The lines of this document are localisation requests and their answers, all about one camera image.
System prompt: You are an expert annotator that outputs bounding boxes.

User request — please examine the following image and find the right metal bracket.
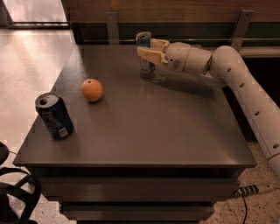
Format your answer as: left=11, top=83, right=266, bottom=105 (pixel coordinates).
left=231, top=10, right=254, bottom=52

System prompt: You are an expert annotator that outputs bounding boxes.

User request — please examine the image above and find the red bull can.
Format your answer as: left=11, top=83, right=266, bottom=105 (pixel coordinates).
left=136, top=31, right=155, bottom=74

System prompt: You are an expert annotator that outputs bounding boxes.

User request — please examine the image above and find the white power strip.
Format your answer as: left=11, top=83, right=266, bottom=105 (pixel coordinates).
left=231, top=184, right=274, bottom=198

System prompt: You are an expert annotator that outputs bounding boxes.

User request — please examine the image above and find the dark blue soda can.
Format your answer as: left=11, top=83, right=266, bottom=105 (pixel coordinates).
left=35, top=92, right=74, bottom=140

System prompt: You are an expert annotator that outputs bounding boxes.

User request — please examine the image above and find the metal bracket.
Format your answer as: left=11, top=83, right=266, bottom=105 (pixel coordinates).
left=231, top=10, right=254, bottom=52
left=105, top=12, right=119, bottom=45

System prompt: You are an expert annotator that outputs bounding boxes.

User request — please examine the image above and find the orange fruit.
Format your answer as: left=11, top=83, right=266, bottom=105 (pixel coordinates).
left=81, top=79, right=103, bottom=102

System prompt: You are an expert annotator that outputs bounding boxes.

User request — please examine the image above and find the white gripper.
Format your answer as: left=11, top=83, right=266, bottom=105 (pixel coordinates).
left=136, top=38, right=191, bottom=72

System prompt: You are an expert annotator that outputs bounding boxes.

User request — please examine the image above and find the dark brown drawer cabinet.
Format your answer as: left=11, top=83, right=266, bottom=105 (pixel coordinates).
left=14, top=45, right=256, bottom=224

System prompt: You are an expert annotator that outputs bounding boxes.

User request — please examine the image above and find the left metal bracket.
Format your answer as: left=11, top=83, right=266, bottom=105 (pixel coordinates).
left=105, top=12, right=119, bottom=45

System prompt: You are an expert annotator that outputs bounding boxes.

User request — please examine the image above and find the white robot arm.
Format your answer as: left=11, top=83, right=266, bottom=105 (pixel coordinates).
left=136, top=38, right=280, bottom=177

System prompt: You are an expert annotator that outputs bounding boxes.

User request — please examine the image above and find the black chair base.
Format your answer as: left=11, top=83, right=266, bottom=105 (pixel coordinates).
left=0, top=141, right=42, bottom=224

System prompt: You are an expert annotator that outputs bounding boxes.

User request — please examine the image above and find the black power cable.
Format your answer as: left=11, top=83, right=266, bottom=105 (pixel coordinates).
left=230, top=189, right=249, bottom=224

